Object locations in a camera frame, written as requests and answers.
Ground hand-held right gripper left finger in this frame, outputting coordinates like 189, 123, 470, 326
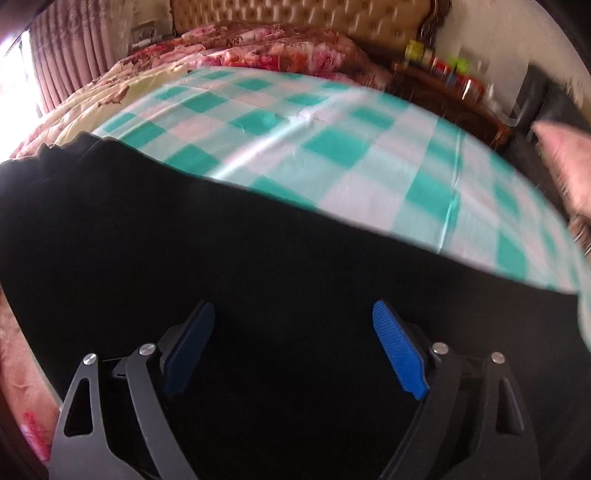
48, 300, 217, 480

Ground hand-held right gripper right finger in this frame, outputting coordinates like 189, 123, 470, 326
372, 300, 541, 480

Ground black pants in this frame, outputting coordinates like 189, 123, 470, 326
0, 131, 591, 480

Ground green white checked tablecloth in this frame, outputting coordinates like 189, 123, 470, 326
90, 65, 591, 352

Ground brown plaid blanket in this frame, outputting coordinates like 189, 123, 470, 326
568, 215, 591, 259

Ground dark wooden nightstand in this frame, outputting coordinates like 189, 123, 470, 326
392, 60, 513, 148

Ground large pink floral pillow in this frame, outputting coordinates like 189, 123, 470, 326
531, 121, 591, 217

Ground black leather armchair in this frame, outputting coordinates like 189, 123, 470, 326
508, 65, 591, 195

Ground red floral blanket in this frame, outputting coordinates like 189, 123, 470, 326
106, 23, 393, 93

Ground pink curtain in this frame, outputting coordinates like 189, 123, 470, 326
21, 0, 174, 114

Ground tufted leather bed headboard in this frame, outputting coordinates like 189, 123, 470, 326
170, 0, 451, 47

